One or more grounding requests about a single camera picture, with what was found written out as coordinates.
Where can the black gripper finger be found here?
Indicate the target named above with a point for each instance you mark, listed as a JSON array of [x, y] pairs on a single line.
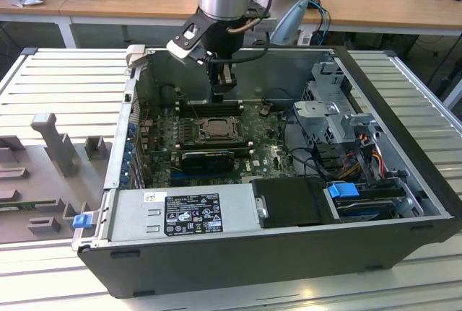
[[229, 78], [216, 76]]

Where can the silver CPU plate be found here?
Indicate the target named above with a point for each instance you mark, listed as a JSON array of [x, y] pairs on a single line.
[[221, 126]]

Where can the black RAM slot bank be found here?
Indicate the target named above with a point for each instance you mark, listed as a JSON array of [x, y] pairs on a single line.
[[216, 145], [198, 108]]

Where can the CPU socket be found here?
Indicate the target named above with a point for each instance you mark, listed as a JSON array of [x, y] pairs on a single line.
[[200, 138]]

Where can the green motherboard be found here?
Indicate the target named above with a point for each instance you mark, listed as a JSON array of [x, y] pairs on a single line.
[[267, 145]]

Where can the beige case corner latch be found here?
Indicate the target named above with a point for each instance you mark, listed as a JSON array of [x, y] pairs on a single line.
[[136, 55]]

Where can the black graphics card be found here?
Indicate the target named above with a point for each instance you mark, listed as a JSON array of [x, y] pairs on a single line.
[[205, 163]]

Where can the metal drive cage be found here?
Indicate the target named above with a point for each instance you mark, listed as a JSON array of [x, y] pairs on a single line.
[[317, 109]]

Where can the black plastic drive shroud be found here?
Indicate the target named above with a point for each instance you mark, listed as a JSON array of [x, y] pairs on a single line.
[[288, 202]]

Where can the hard disk in blue carrier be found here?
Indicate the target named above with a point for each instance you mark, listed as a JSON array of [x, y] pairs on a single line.
[[343, 190]]

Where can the silver power supply unit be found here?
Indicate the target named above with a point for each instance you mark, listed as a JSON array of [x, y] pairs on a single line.
[[130, 213]]

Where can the grey parts rack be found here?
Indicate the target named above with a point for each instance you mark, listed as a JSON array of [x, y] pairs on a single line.
[[54, 166]]

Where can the black open PC case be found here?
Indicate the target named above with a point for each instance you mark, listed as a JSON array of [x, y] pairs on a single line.
[[252, 264]]

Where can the blue case latch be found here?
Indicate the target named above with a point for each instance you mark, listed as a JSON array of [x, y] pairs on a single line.
[[82, 222]]

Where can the green RAM stick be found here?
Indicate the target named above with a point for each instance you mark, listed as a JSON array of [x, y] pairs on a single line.
[[18, 205]]

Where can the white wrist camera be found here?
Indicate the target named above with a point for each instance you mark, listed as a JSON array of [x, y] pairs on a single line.
[[186, 38]]

